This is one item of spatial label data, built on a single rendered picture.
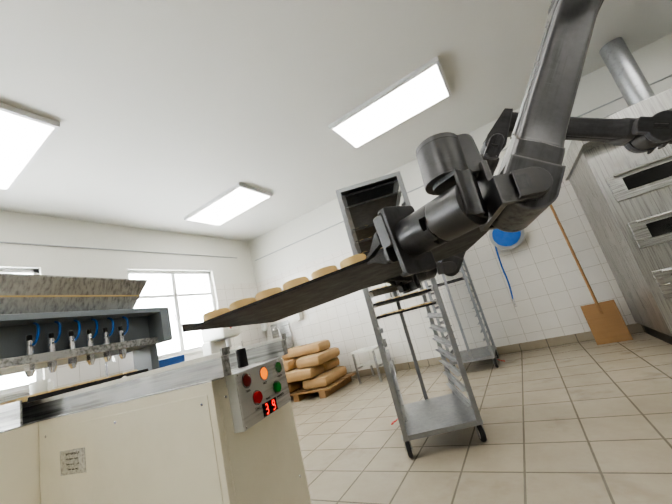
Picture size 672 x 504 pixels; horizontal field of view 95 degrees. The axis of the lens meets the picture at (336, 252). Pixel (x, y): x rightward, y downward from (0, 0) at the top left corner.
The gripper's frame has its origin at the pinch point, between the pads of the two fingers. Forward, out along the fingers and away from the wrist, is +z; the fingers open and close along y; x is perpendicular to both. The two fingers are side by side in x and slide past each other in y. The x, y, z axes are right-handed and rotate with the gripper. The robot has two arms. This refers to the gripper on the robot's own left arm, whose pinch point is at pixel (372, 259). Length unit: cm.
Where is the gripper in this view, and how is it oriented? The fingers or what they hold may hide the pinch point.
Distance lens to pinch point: 51.7
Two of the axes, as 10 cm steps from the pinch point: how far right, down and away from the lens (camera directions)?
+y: 3.1, 9.2, -2.3
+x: 8.1, -1.2, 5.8
